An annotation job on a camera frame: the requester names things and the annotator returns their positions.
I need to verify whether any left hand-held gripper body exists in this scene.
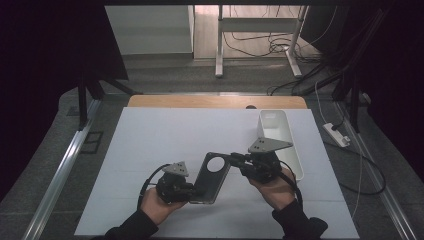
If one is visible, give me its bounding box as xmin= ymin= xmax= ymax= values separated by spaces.
xmin=155 ymin=161 xmax=198 ymax=204

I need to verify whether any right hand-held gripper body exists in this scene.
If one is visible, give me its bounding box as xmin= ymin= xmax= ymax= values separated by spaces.
xmin=239 ymin=136 xmax=294 ymax=184

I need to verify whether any dark clear phone case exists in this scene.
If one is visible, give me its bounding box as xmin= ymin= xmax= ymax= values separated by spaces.
xmin=189 ymin=151 xmax=233 ymax=205

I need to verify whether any white plastic storage bin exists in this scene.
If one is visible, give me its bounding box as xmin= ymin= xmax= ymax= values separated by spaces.
xmin=256 ymin=109 xmax=305 ymax=182

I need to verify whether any person's left hand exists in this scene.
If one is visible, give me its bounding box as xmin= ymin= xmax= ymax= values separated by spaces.
xmin=139 ymin=187 xmax=188 ymax=226

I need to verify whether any person's right hand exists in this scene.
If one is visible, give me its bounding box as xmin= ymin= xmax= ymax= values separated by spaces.
xmin=248 ymin=166 xmax=297 ymax=212

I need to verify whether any pale grey table mat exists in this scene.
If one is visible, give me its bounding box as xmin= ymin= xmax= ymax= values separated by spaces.
xmin=74 ymin=106 xmax=361 ymax=240

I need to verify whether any white power strip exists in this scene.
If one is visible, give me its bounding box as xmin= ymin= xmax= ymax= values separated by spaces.
xmin=322 ymin=122 xmax=352 ymax=148

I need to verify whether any black metal stand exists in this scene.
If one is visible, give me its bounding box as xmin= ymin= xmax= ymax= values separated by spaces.
xmin=77 ymin=74 xmax=144 ymax=131
xmin=331 ymin=9 xmax=391 ymax=134

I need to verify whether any white cabinet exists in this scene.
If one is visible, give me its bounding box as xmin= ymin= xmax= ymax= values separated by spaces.
xmin=105 ymin=4 xmax=196 ymax=56

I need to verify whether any black curtain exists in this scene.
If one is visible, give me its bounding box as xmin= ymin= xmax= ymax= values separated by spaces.
xmin=0 ymin=0 xmax=130 ymax=201
xmin=346 ymin=0 xmax=424 ymax=184

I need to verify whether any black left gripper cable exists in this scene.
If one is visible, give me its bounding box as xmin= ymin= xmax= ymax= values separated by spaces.
xmin=137 ymin=163 xmax=172 ymax=211

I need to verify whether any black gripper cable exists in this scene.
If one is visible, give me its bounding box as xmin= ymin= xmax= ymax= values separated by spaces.
xmin=137 ymin=163 xmax=172 ymax=211
xmin=279 ymin=160 xmax=304 ymax=206

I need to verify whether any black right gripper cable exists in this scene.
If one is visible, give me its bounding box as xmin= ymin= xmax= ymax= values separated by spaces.
xmin=279 ymin=160 xmax=304 ymax=206

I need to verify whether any white floor cable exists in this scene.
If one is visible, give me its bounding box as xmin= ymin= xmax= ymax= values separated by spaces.
xmin=314 ymin=79 xmax=329 ymax=126

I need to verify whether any black floor cable bundle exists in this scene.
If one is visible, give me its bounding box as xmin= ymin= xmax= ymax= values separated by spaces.
xmin=266 ymin=61 xmax=344 ymax=98

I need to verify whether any black floor frame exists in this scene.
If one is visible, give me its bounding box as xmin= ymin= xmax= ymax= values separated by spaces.
xmin=80 ymin=131 xmax=104 ymax=155

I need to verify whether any aluminium floor rail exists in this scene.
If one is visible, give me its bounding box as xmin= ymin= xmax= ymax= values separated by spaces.
xmin=21 ymin=98 xmax=103 ymax=240
xmin=334 ymin=99 xmax=418 ymax=240

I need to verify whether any black cable tangle under desk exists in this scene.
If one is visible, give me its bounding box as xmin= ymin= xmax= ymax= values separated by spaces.
xmin=222 ymin=4 xmax=338 ymax=63

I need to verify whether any black looping floor cable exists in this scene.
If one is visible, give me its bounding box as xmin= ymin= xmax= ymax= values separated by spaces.
xmin=323 ymin=139 xmax=388 ymax=196

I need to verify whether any white desk frame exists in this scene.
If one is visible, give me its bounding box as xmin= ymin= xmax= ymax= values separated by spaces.
xmin=214 ymin=4 xmax=309 ymax=79

